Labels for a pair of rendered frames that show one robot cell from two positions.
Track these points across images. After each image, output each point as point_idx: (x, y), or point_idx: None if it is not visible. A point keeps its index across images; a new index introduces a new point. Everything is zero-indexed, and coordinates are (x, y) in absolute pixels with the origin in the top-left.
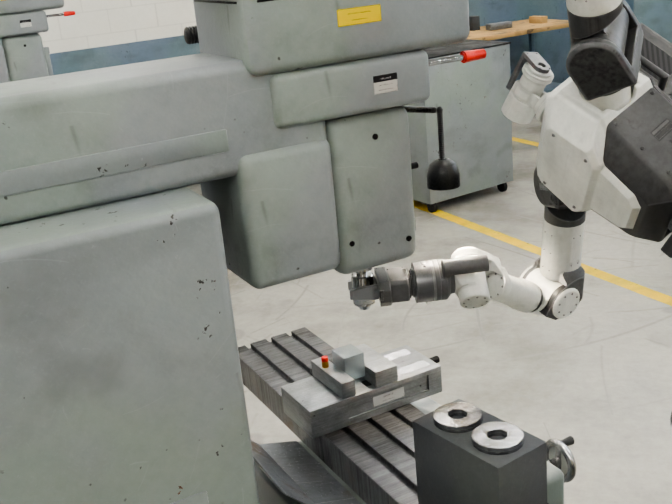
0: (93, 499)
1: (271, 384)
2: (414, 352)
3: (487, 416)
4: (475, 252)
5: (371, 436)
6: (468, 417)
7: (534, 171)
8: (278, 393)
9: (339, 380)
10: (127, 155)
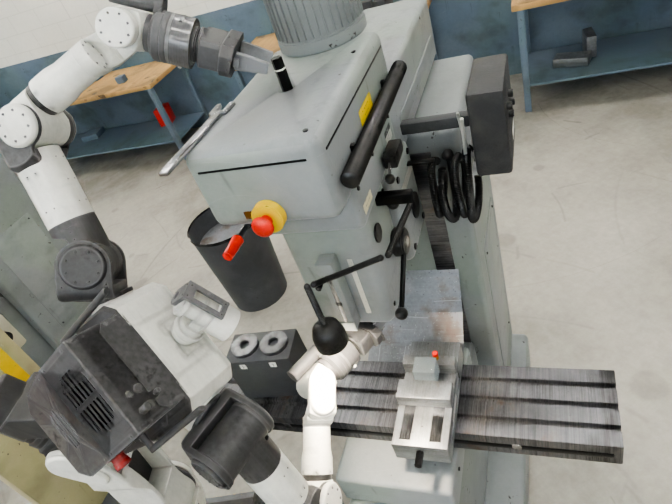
0: None
1: (513, 367)
2: (427, 443)
3: (262, 357)
4: (308, 377)
5: (389, 383)
6: (266, 343)
7: (265, 410)
8: (495, 366)
9: (409, 355)
10: None
